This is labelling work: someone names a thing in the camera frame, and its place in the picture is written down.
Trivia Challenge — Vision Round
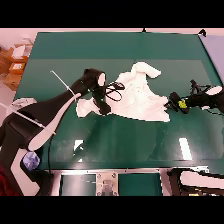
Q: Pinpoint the blue garment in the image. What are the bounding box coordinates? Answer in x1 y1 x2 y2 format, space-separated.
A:
21 151 41 172

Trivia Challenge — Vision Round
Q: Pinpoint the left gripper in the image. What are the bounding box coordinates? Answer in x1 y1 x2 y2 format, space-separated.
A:
92 87 112 116

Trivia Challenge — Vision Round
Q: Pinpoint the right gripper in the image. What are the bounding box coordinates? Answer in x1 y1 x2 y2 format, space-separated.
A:
165 91 191 115

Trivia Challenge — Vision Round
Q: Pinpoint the cardboard box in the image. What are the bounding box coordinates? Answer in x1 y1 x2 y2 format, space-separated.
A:
8 60 27 75
2 73 24 92

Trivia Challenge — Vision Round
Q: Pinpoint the white shirt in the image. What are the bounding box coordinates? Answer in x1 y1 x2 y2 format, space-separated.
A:
76 61 170 123

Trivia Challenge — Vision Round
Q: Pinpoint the red garment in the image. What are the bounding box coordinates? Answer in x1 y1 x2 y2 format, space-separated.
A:
0 165 20 197

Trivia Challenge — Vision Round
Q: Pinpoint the silver frame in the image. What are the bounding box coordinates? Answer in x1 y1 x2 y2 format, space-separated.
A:
43 167 214 197

